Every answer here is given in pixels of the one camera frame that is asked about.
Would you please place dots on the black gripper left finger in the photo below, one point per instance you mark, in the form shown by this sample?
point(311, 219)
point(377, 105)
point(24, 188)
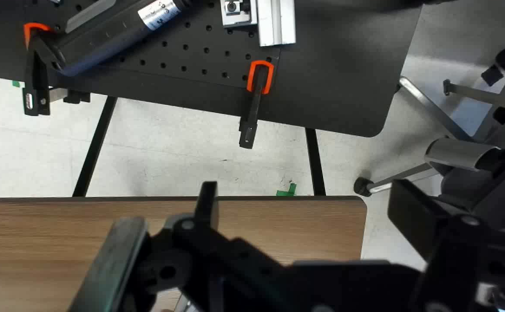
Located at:
point(118, 261)

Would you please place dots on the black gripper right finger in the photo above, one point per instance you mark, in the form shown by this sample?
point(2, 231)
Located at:
point(470, 261)

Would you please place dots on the grey office chair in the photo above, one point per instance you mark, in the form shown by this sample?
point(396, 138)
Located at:
point(460, 153)

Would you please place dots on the black handheld cylindrical device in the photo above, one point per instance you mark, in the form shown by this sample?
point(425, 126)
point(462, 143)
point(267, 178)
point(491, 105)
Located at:
point(113, 36)

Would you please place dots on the black perforated work table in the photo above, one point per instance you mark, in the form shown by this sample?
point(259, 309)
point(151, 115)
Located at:
point(331, 70)

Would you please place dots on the small silver metal bracket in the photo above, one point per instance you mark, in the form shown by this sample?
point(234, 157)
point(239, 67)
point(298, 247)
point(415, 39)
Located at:
point(238, 11)

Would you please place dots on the silver aluminium extrusion rail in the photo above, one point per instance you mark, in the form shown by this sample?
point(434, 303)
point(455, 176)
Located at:
point(276, 23)

